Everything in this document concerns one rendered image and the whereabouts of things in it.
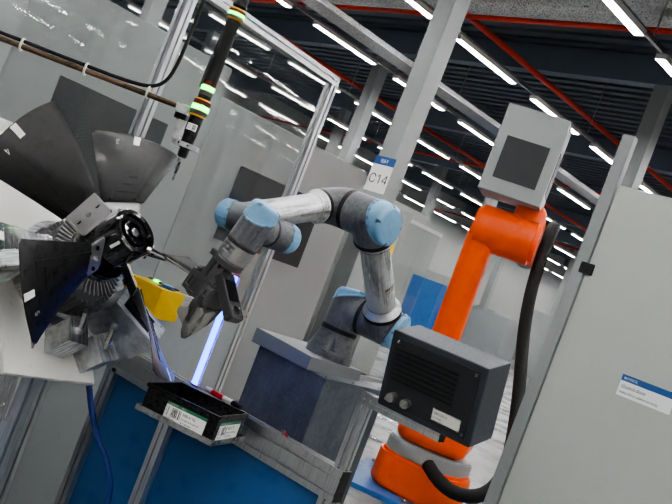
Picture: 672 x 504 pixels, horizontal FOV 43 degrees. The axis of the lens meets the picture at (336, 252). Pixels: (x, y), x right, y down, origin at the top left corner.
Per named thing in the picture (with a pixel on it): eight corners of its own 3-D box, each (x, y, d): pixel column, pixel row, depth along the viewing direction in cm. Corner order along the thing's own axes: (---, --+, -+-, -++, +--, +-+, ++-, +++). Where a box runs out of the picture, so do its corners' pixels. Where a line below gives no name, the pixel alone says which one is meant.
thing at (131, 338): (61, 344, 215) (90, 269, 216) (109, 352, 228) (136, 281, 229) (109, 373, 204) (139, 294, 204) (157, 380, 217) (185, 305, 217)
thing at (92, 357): (79, 373, 206) (69, 346, 207) (96, 369, 212) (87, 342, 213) (102, 362, 203) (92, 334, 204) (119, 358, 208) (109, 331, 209)
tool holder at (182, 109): (161, 138, 207) (175, 100, 208) (167, 142, 214) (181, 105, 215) (195, 151, 207) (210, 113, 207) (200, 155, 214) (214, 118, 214)
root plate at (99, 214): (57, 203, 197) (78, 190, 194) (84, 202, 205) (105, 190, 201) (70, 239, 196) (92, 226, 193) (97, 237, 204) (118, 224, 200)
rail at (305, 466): (106, 367, 258) (115, 342, 258) (116, 368, 262) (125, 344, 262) (331, 503, 205) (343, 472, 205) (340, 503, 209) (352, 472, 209)
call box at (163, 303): (116, 304, 257) (128, 271, 258) (140, 310, 266) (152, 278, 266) (149, 322, 248) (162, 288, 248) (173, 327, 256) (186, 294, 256)
